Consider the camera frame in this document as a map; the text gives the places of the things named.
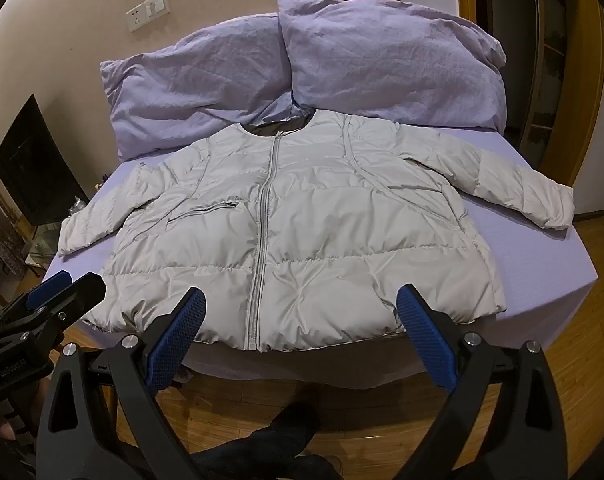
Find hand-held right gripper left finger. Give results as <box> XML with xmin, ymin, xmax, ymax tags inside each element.
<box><xmin>34</xmin><ymin>286</ymin><xmax>206</xmax><ymax>480</ymax></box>

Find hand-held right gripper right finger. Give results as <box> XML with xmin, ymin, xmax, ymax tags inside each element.
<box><xmin>396</xmin><ymin>284</ymin><xmax>568</xmax><ymax>480</ymax></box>

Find person's dark sock foot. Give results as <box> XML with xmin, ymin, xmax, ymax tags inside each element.
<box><xmin>292</xmin><ymin>452</ymin><xmax>345</xmax><ymax>480</ymax></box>
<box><xmin>192</xmin><ymin>400</ymin><xmax>330</xmax><ymax>480</ymax></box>

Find lilac pillow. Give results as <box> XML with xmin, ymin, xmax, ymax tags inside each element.
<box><xmin>276</xmin><ymin>0</ymin><xmax>508</xmax><ymax>131</ymax></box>
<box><xmin>99</xmin><ymin>12</ymin><xmax>308</xmax><ymax>163</ymax></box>

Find glass side table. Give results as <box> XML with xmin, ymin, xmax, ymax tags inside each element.
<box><xmin>24</xmin><ymin>210</ymin><xmax>75</xmax><ymax>281</ymax></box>

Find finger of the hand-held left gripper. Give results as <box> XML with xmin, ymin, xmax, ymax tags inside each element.
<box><xmin>2</xmin><ymin>273</ymin><xmax>107</xmax><ymax>342</ymax></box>
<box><xmin>0</xmin><ymin>270</ymin><xmax>73</xmax><ymax>323</ymax></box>

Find bed with lilac sheet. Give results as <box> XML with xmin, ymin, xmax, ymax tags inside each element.
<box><xmin>37</xmin><ymin>120</ymin><xmax>598</xmax><ymax>378</ymax></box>

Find white wall socket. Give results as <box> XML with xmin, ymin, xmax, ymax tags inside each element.
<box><xmin>126</xmin><ymin>2</ymin><xmax>149</xmax><ymax>32</ymax></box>

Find person's left hand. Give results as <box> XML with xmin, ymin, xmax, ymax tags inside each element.
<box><xmin>0</xmin><ymin>385</ymin><xmax>48</xmax><ymax>443</ymax></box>

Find light puffer jacket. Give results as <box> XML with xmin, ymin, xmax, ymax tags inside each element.
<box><xmin>57</xmin><ymin>109</ymin><xmax>575</xmax><ymax>353</ymax></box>

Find wooden shelf unit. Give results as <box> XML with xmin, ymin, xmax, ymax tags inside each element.
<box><xmin>522</xmin><ymin>0</ymin><xmax>604</xmax><ymax>191</ymax></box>

